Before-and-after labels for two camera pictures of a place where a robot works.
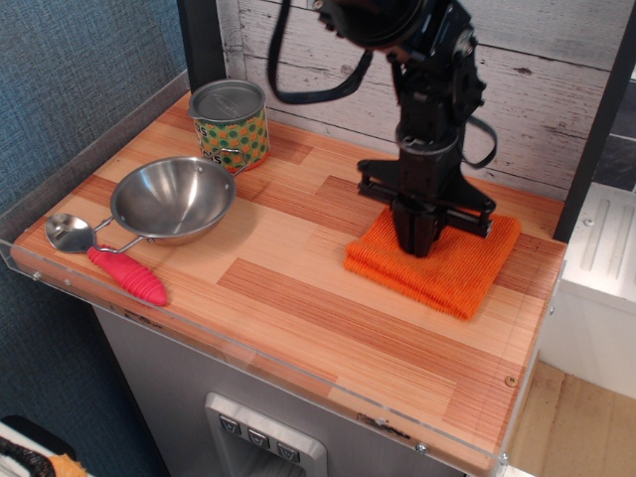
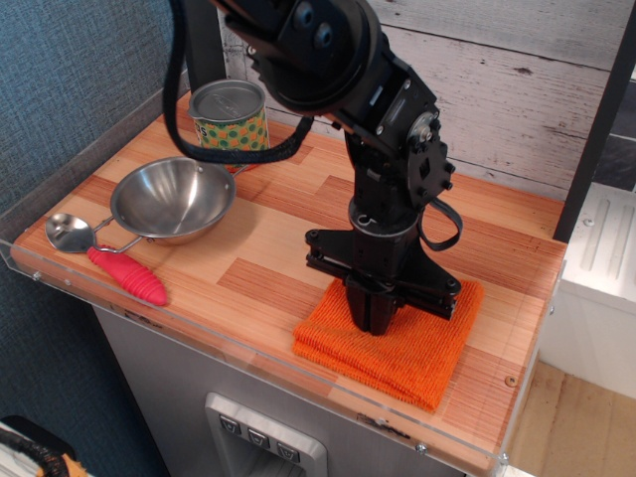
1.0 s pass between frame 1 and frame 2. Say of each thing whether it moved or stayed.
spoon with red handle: stayed
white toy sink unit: stayed
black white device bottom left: stayed
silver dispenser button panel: stayed
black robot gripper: moved
